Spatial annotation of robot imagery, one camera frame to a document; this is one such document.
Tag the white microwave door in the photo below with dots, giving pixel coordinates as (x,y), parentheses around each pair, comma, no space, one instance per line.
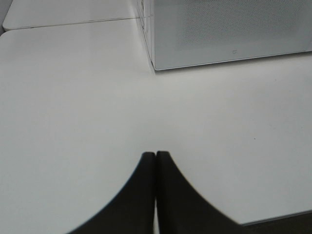
(186,33)

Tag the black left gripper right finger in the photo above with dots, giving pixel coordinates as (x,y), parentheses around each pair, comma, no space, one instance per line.
(181,209)

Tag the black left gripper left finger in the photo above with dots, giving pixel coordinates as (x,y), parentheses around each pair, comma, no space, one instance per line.
(132,210)

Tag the white microwave oven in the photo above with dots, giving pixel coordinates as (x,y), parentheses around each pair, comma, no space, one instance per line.
(146,24)

